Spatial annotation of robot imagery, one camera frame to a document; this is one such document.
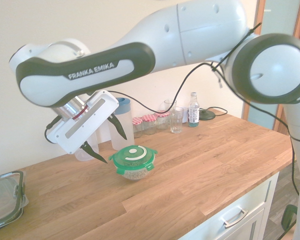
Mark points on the dark green curved frame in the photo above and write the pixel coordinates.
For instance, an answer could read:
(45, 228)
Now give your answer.
(288, 215)

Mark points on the rectangular container green-rimmed lid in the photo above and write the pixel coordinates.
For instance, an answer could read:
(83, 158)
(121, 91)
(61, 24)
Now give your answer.
(2, 195)

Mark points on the clear pitcher with dark lid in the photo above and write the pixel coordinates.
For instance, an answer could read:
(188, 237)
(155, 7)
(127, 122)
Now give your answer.
(93, 143)

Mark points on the green round container lid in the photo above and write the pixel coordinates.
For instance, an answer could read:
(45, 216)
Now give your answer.
(122, 153)

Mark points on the ribbed glass tumbler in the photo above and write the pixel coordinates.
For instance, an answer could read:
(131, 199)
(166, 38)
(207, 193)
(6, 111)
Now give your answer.
(176, 122)

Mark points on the clear pitcher with blue lid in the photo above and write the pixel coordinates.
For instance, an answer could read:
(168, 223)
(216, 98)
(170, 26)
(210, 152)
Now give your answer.
(126, 117)

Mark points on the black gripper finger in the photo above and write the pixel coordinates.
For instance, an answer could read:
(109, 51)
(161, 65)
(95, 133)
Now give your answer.
(118, 126)
(93, 153)

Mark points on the tall smooth drinking glass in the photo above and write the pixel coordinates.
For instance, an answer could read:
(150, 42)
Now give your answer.
(170, 105)

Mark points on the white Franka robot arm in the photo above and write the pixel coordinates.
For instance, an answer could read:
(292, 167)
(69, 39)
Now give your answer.
(202, 32)

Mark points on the glass jar red checkered lid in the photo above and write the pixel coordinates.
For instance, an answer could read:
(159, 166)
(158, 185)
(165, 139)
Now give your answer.
(137, 121)
(162, 114)
(149, 118)

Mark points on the hint water bottle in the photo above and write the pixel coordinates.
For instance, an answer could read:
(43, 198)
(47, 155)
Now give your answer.
(193, 115)

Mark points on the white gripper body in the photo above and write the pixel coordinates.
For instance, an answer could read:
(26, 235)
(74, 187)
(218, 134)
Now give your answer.
(87, 122)

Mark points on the clear bowl with cereal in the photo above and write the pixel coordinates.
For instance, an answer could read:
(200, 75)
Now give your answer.
(136, 173)

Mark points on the black kettle base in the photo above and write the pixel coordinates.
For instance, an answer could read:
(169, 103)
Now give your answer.
(207, 115)

